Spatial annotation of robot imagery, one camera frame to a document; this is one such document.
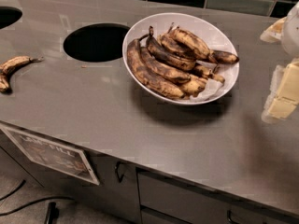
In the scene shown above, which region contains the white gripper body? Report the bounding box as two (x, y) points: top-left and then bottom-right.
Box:
(281, 2), (299, 58)

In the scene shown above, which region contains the white ceramic bowl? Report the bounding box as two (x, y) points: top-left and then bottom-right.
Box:
(122, 12), (239, 105)

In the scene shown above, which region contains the small banana right middle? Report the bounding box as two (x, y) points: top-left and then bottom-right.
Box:
(192, 64), (225, 83)

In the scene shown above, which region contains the dark banana middle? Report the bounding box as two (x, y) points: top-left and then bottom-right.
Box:
(146, 26), (195, 71)

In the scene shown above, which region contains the spotted banana on counter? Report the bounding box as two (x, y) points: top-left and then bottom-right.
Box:
(0, 56), (44, 93)

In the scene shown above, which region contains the white paper napkin in bowl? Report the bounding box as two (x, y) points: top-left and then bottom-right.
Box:
(189, 60), (226, 104)

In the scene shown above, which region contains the dark banana right end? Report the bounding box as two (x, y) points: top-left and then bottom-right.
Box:
(212, 50), (239, 64)

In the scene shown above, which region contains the small yellow banana front right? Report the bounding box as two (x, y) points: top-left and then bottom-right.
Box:
(179, 75), (207, 97)

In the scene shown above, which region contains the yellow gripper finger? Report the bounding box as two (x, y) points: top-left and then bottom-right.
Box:
(260, 18), (286, 43)
(261, 62), (299, 123)

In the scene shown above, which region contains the black floor cable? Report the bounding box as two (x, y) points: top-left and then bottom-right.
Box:
(0, 179), (75, 217)

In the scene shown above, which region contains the framed landfill sign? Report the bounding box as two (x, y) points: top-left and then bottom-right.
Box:
(1, 126), (100, 185)

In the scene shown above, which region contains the black drawer handle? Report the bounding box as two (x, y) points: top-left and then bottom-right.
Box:
(226, 210), (241, 224)

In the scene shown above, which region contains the long spotted banana front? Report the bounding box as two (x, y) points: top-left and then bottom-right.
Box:
(127, 38), (185, 99)

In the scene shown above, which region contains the spotted banana second row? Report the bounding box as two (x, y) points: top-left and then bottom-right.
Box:
(140, 47), (191, 84)

